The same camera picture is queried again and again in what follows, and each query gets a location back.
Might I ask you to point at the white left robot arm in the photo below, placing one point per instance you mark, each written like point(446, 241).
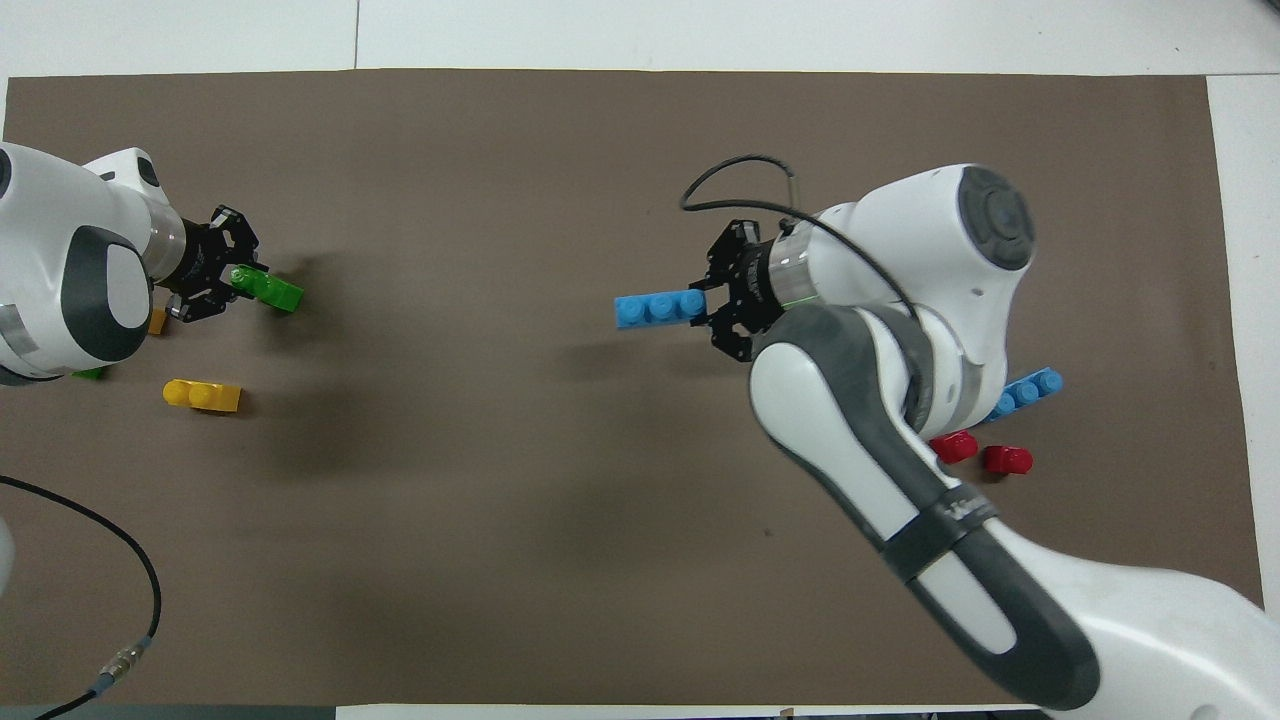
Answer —
point(60, 260)

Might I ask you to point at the brown paper table mat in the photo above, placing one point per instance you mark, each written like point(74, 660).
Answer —
point(500, 500)

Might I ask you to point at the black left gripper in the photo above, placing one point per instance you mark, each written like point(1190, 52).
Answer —
point(200, 260)

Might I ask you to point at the blue three-stud toy brick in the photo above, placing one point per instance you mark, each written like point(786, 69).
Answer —
point(658, 309)
point(1030, 390)

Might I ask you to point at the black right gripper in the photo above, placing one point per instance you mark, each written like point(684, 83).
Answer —
point(762, 280)

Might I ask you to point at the green two-stud toy brick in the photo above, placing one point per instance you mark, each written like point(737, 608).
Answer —
point(90, 374)
point(270, 290)

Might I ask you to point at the red single-stud toy brick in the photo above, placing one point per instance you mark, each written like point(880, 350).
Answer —
point(1007, 460)
point(956, 447)

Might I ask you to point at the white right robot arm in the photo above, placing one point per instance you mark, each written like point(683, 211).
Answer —
point(880, 420)

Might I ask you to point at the yellow two-stud toy brick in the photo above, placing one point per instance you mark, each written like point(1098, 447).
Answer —
point(158, 322)
point(203, 397)

